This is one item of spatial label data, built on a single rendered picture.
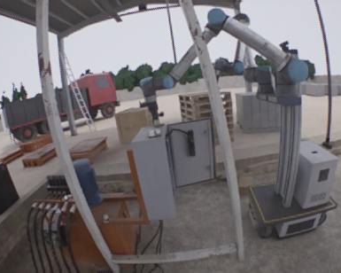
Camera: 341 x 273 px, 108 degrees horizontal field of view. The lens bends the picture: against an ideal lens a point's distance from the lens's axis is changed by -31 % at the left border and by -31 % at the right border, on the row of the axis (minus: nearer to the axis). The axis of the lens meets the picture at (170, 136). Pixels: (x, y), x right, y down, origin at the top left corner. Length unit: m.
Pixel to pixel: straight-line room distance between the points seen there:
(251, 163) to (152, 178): 2.14
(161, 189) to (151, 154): 0.25
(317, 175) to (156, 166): 1.42
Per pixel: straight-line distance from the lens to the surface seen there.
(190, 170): 1.63
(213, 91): 0.91
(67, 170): 1.17
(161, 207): 1.28
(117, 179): 3.03
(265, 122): 4.34
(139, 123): 4.25
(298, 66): 1.22
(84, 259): 2.00
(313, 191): 1.91
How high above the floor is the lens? 1.53
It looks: 15 degrees down
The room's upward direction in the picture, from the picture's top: 8 degrees counter-clockwise
